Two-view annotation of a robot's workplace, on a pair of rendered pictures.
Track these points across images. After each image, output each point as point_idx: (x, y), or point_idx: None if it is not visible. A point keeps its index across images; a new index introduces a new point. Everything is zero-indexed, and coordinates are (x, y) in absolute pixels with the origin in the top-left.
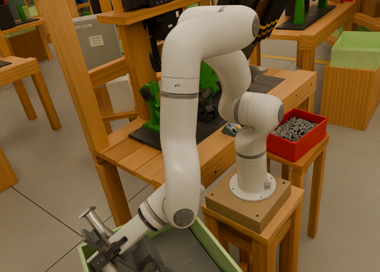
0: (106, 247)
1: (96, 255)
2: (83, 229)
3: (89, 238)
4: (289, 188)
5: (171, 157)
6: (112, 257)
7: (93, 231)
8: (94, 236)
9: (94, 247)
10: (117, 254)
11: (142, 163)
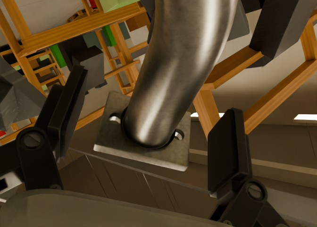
0: (104, 147)
1: (187, 152)
2: (17, 121)
3: (29, 105)
4: None
5: None
6: (259, 211)
7: (7, 126)
8: (7, 110)
9: (7, 63)
10: (72, 112)
11: None
